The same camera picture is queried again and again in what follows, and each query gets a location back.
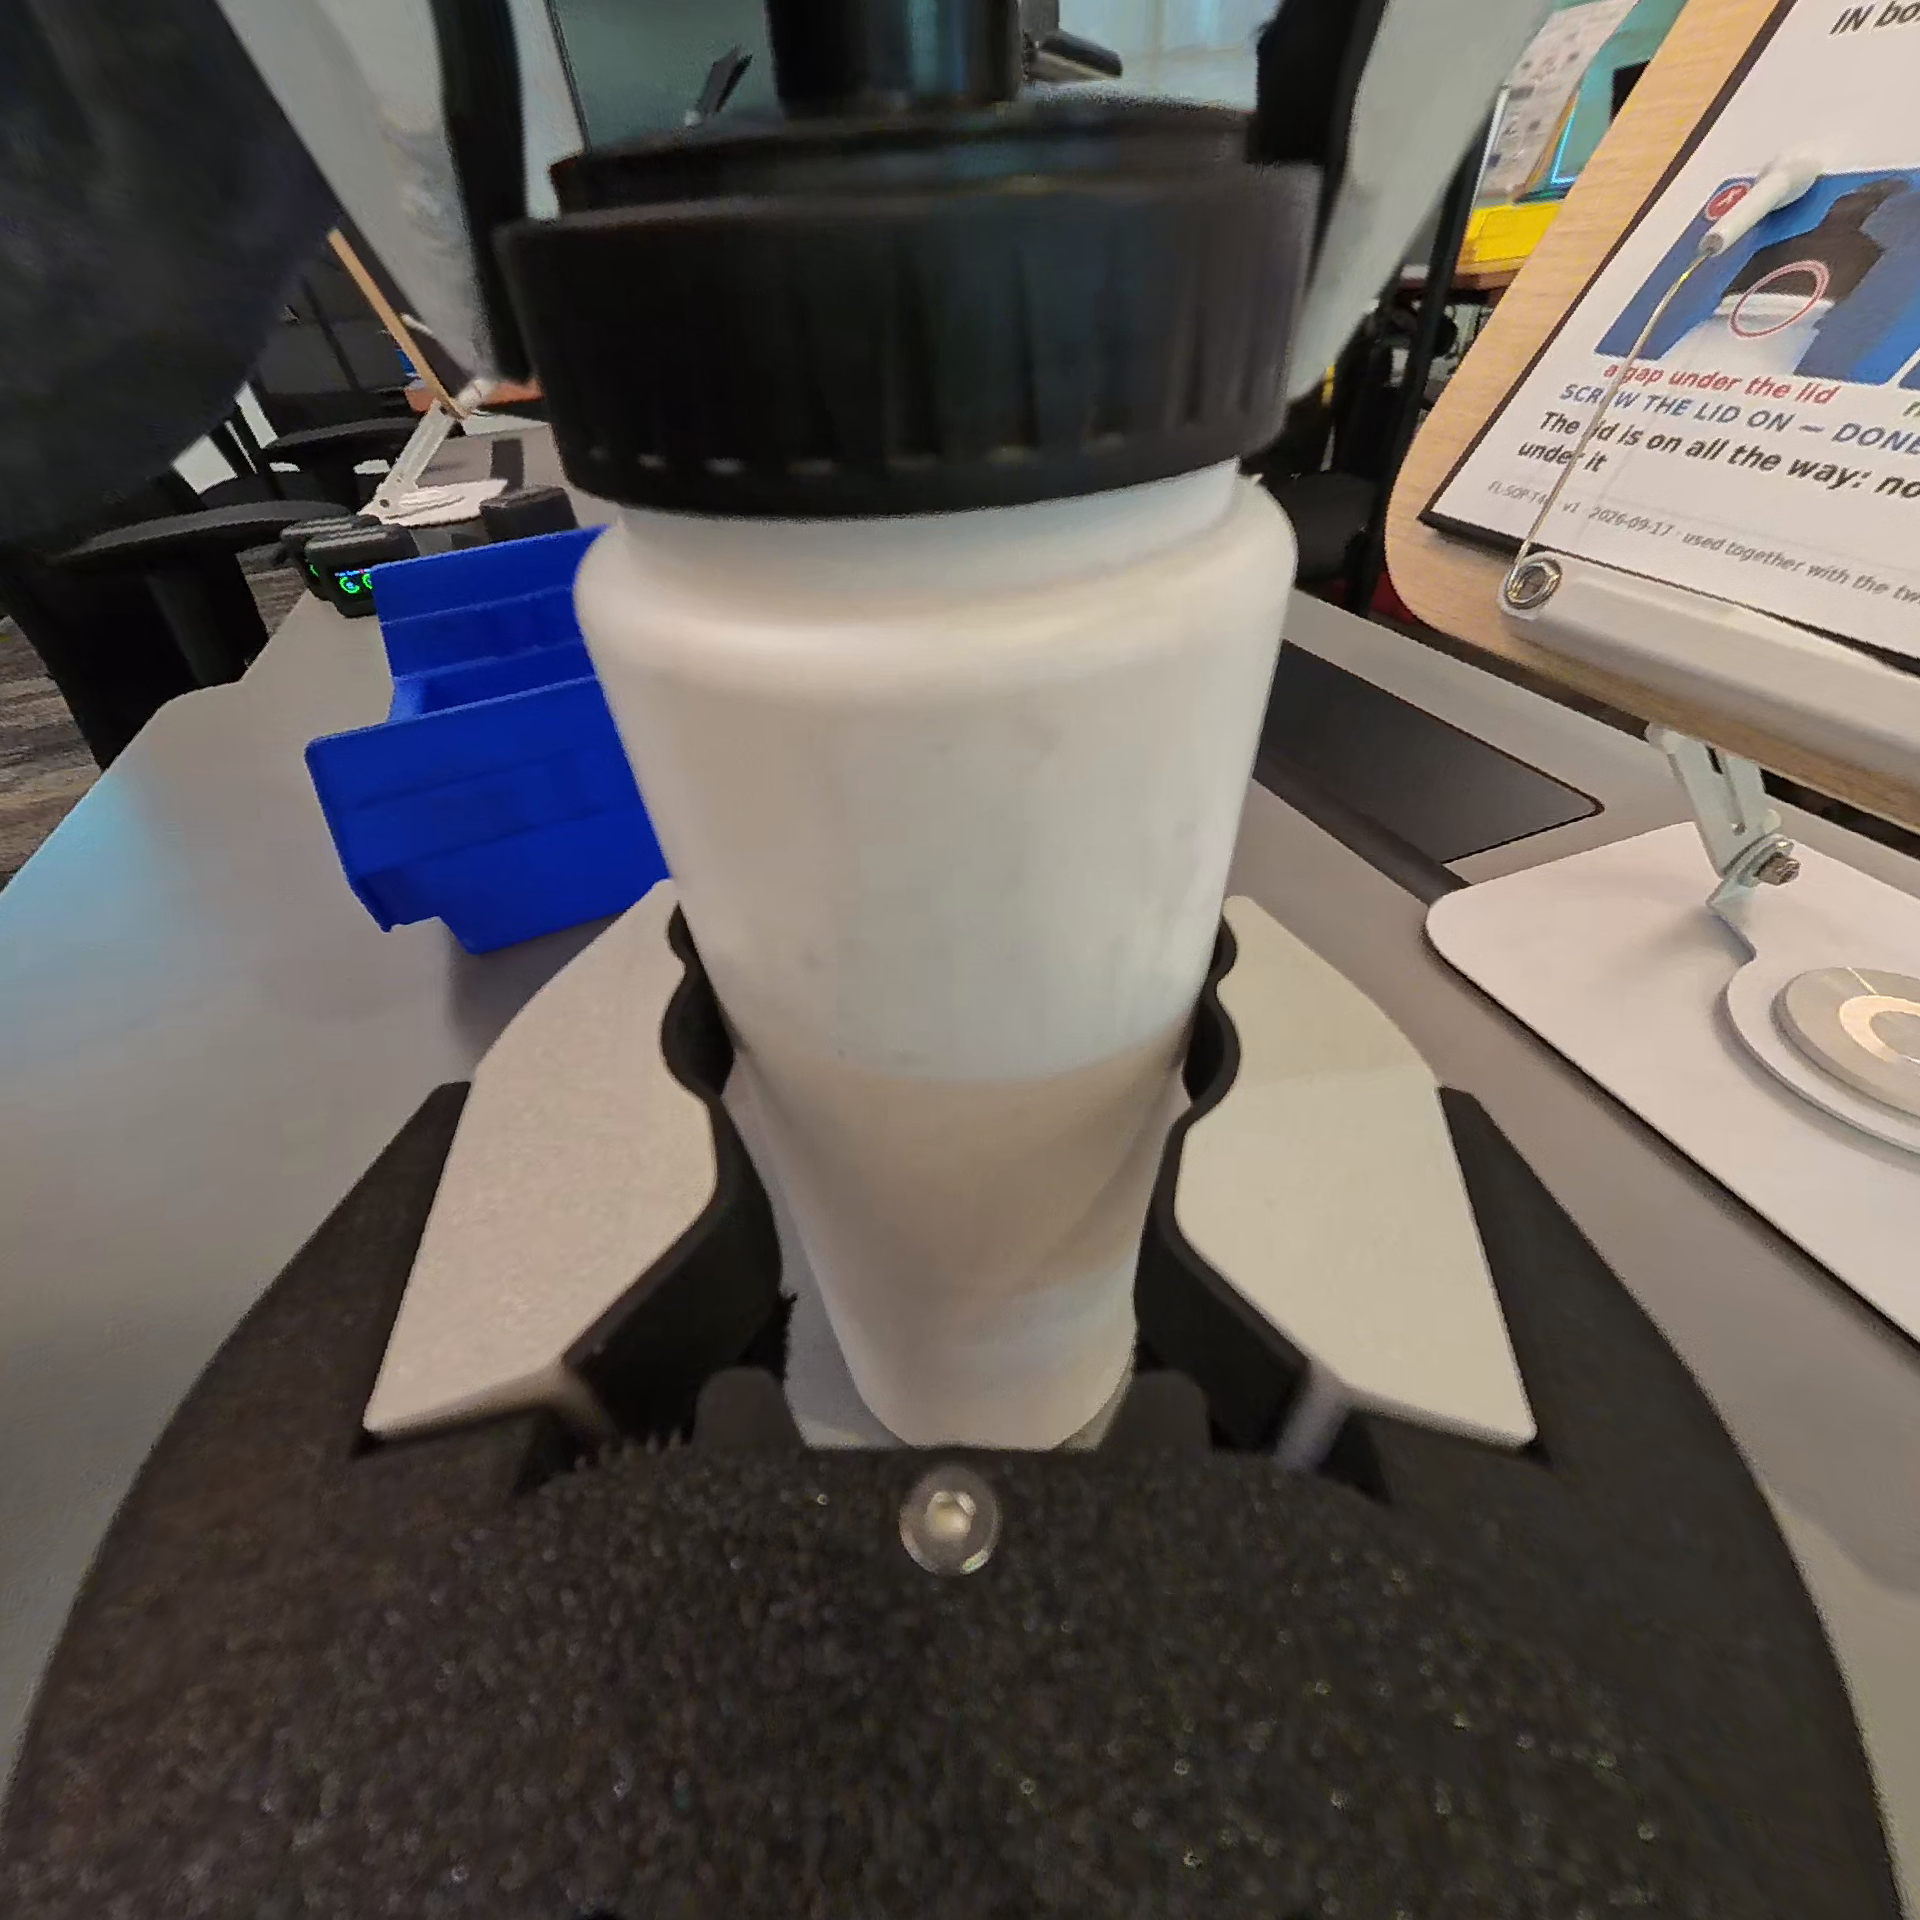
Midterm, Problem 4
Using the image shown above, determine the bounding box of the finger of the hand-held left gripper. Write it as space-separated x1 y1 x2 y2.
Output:
1254 0 1564 395
216 0 560 406

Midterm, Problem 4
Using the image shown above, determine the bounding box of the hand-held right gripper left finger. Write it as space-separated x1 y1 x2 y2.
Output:
364 885 792 1454

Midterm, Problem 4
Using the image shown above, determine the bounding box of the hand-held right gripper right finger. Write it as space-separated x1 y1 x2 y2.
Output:
1135 894 1536 1463

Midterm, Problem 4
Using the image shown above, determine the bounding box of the blue plastic bin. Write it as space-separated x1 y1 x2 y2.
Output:
373 524 608 706
300 675 671 959

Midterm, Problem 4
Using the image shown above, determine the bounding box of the black bottle lid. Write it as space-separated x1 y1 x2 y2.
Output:
492 0 1325 521

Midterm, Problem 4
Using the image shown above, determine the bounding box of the white plastic bottle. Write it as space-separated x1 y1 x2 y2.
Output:
573 458 1297 1447

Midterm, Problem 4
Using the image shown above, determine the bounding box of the yellow plastic bin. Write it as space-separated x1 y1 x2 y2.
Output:
1463 203 1569 280

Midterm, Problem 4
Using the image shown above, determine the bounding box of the instruction sheet on stand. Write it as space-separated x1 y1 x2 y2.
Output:
1386 0 1920 1346

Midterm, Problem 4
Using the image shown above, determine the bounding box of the wooden document stand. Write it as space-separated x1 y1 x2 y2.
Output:
320 223 506 528

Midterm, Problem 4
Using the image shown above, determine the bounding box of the printed instruction sheet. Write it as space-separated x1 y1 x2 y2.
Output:
1422 0 1920 662

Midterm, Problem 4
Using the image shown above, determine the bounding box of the black office chair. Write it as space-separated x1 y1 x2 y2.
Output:
0 421 425 766

